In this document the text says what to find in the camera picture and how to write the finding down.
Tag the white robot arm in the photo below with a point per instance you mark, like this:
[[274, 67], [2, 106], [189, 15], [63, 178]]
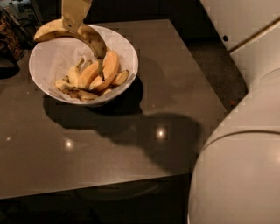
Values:
[[233, 158]]

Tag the curved spotted yellow banana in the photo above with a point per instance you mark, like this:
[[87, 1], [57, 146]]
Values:
[[61, 28]]

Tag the orange banana in middle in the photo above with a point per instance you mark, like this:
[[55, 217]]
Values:
[[88, 75]]

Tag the white ceramic bowl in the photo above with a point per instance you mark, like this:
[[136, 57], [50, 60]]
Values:
[[43, 64]]

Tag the orange banana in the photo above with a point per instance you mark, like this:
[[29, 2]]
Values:
[[88, 75], [110, 69]]

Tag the patterned brown jar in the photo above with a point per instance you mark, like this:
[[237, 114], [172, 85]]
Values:
[[9, 36]]

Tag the pale banana at left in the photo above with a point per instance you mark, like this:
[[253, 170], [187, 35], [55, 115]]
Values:
[[74, 72]]

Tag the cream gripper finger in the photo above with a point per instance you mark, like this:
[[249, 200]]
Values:
[[73, 13]]

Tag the small banana at right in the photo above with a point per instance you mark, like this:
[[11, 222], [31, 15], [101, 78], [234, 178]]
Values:
[[120, 78]]

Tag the orange banana at back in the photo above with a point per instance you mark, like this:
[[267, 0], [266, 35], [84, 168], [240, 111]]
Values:
[[110, 69]]

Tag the spotted banana at front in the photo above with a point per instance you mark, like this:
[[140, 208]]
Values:
[[74, 92]]

